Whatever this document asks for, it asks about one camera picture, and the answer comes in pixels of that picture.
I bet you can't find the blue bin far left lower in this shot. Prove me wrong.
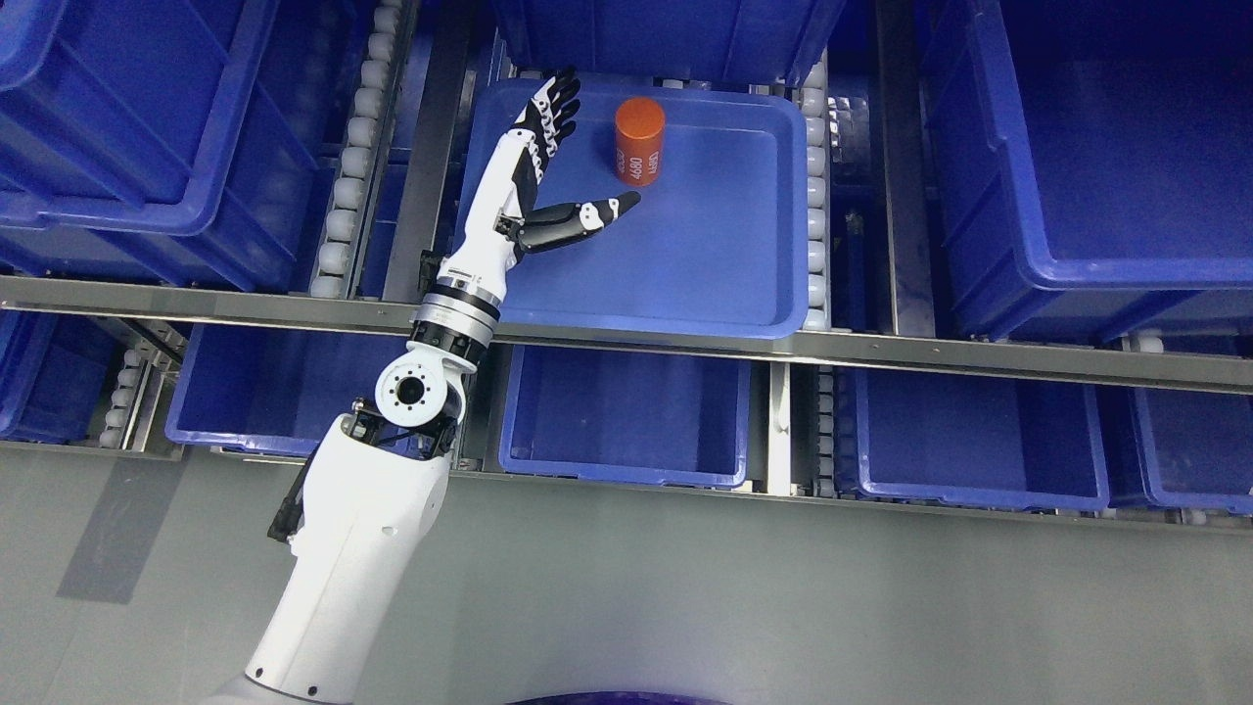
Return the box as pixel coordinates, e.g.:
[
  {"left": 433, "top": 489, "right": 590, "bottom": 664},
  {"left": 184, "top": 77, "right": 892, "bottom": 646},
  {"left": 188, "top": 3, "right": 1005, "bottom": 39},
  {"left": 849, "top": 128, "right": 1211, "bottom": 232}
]
[{"left": 1, "top": 309, "right": 117, "bottom": 445}]

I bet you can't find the blue bin far right lower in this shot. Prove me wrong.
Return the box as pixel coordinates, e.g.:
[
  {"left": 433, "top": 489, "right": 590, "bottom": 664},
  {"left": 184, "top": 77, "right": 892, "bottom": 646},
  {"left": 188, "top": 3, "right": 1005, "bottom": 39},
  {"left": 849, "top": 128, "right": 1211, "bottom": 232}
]
[{"left": 1131, "top": 389, "right": 1252, "bottom": 516}]

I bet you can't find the blue bin top centre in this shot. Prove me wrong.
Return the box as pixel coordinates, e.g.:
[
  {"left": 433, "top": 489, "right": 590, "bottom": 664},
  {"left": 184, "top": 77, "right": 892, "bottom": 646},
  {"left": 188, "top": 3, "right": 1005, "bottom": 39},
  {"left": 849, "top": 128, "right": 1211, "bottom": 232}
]
[{"left": 491, "top": 1, "right": 847, "bottom": 86}]

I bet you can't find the blue bin lower centre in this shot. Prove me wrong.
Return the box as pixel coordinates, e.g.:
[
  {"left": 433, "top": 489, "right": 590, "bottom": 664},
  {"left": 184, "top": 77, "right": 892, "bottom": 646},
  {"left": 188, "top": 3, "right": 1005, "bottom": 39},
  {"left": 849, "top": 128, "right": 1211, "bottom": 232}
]
[{"left": 497, "top": 347, "right": 751, "bottom": 488}]

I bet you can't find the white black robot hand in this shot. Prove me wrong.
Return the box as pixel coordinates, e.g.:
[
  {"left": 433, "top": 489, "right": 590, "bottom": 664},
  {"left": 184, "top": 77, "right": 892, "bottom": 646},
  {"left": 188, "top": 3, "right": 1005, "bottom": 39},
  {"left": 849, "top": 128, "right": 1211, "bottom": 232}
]
[{"left": 439, "top": 68, "right": 643, "bottom": 298}]

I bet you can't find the shallow blue tray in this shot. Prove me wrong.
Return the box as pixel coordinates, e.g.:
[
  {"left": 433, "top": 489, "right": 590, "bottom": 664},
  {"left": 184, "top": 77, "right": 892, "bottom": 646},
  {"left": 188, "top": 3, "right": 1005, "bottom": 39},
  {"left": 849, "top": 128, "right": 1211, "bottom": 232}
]
[{"left": 500, "top": 80, "right": 809, "bottom": 339}]

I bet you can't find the white roller track left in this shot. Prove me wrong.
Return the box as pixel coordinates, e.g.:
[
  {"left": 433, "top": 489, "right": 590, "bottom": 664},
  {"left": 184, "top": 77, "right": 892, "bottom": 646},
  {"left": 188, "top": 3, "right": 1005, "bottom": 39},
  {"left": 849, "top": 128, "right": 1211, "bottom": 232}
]
[{"left": 307, "top": 1, "right": 408, "bottom": 299}]

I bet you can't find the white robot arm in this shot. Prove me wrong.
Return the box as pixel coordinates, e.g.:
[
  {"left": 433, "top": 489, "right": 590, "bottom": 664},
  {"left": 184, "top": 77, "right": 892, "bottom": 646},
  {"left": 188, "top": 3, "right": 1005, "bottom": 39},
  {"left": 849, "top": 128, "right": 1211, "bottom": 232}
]
[{"left": 208, "top": 253, "right": 517, "bottom": 704}]

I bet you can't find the orange cylindrical capacitor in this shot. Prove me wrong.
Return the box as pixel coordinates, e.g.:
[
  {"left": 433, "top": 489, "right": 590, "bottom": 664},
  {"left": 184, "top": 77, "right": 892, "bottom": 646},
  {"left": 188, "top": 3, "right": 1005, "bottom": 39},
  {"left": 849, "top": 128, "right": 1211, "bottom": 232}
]
[{"left": 613, "top": 95, "right": 667, "bottom": 187}]

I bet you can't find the large blue bin upper right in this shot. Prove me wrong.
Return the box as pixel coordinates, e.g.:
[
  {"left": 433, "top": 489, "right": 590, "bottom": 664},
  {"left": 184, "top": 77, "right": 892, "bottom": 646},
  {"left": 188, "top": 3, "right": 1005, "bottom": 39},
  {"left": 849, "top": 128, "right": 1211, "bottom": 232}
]
[{"left": 920, "top": 1, "right": 1252, "bottom": 344}]

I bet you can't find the large blue bin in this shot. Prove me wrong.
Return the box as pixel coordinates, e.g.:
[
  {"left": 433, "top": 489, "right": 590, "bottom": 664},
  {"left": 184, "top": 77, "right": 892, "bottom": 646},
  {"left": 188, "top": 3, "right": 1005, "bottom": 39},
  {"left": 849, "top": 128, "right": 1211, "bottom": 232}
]
[
  {"left": 1, "top": 1, "right": 362, "bottom": 293},
  {"left": 920, "top": 1, "right": 1252, "bottom": 344}
]

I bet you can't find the white roller track right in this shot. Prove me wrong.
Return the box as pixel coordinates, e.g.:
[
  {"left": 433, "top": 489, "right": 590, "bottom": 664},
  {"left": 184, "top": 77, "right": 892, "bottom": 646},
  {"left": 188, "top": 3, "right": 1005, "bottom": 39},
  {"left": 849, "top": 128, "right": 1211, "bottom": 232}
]
[{"left": 796, "top": 53, "right": 831, "bottom": 331}]

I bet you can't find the white roller track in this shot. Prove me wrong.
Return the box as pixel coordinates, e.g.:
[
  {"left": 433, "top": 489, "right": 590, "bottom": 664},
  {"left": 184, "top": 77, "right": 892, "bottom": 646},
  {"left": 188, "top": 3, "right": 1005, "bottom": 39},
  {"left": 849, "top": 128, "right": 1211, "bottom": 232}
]
[
  {"left": 796, "top": 53, "right": 831, "bottom": 331},
  {"left": 307, "top": 1, "right": 408, "bottom": 299}
]

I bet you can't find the steel shelf front rail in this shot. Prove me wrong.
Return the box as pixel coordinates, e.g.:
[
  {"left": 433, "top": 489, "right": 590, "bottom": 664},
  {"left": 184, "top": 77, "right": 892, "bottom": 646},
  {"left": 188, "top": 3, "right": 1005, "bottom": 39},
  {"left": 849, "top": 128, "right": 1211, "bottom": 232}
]
[{"left": 1, "top": 275, "right": 1252, "bottom": 396}]

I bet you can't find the large blue bin upper left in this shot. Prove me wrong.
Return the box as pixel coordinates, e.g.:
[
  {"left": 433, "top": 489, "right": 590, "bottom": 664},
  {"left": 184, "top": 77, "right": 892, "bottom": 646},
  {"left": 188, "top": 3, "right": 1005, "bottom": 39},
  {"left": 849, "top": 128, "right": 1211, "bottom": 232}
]
[{"left": 1, "top": 1, "right": 362, "bottom": 293}]

